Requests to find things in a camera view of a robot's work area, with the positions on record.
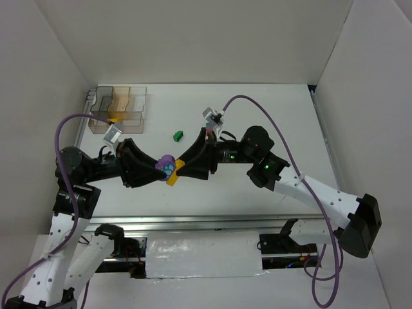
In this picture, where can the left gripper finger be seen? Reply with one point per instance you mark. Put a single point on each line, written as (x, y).
(141, 175)
(129, 145)

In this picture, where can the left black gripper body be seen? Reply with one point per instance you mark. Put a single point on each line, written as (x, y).
(123, 164)

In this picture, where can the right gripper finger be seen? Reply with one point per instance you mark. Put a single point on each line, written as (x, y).
(196, 155)
(197, 168)

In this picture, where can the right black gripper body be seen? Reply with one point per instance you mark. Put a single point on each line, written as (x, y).
(210, 154)

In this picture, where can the green sloped lego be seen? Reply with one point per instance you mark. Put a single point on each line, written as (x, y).
(178, 136)

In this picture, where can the yellow arched lego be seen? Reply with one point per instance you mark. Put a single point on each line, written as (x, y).
(115, 120)

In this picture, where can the yellow rectangular lego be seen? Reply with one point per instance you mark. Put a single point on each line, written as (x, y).
(173, 177)

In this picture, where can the purple flower lego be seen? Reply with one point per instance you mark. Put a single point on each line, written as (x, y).
(167, 165)

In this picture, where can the purple brown green lego stack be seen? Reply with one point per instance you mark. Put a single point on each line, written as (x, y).
(209, 126)

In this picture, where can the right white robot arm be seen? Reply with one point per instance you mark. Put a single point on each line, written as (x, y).
(357, 219)

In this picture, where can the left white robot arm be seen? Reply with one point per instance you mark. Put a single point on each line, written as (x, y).
(58, 277)

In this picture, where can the clear compartment organizer tray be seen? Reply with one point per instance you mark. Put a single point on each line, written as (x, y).
(125, 102)

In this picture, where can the white taped cover plate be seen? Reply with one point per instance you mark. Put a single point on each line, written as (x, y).
(202, 254)

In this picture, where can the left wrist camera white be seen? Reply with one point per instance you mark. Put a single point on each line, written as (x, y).
(112, 135)

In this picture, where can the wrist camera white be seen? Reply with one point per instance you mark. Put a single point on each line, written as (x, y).
(112, 135)
(211, 115)

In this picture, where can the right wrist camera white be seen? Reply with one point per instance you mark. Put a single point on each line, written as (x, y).
(211, 115)

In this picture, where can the left side aluminium rail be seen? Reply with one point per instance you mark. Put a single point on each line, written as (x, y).
(90, 100)

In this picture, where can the aluminium rail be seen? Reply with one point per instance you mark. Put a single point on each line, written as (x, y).
(312, 89)
(144, 224)
(90, 100)

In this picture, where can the aluminium front rail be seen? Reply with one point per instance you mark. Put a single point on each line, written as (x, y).
(144, 224)

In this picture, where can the right side aluminium rail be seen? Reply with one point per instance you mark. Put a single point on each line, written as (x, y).
(312, 89)

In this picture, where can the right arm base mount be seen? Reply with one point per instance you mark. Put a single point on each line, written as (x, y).
(280, 251)

